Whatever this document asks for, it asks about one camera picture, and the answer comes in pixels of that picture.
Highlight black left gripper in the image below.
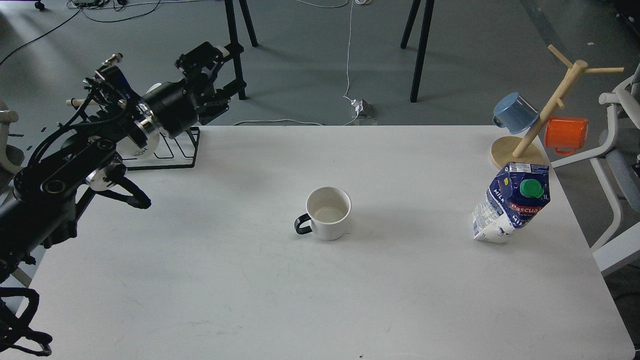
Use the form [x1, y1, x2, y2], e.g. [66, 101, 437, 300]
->
[141, 41, 248, 138]

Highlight white mug black handle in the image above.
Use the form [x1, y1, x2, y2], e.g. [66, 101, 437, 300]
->
[294, 186, 352, 240]

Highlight blue white milk carton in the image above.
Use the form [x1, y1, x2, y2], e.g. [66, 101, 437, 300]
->
[471, 162, 551, 244]

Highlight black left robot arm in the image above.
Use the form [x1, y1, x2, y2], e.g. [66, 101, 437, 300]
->
[1, 42, 246, 281]

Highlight black table legs left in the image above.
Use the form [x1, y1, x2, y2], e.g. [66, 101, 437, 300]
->
[224, 0, 259, 101]

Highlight black table legs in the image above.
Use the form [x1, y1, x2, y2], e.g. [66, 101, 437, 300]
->
[224, 0, 259, 101]
[400, 0, 435, 103]

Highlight white mug on rack rear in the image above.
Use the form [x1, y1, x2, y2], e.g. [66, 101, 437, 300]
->
[145, 82, 162, 94]

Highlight grey power adapter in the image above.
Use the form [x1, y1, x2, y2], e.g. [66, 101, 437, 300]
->
[350, 98, 375, 119]

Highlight black table legs right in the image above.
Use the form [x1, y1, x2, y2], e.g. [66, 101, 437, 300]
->
[400, 0, 435, 103]

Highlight blue mug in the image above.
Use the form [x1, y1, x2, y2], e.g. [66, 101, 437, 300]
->
[493, 92, 540, 135]

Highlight wooden mug tree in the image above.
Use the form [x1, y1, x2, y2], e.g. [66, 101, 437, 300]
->
[489, 44, 625, 169]

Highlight orange mug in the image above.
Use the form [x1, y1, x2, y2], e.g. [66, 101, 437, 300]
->
[543, 116, 589, 157]

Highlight white office chair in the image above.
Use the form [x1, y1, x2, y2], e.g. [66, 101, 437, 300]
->
[551, 69, 640, 277]

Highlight black wire mug rack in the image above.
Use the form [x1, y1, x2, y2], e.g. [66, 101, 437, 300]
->
[114, 127, 201, 171]

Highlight black floor cables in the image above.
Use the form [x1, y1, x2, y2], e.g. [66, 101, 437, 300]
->
[0, 0, 162, 66]

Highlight white floor cable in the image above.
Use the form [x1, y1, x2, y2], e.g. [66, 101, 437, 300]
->
[233, 0, 372, 127]

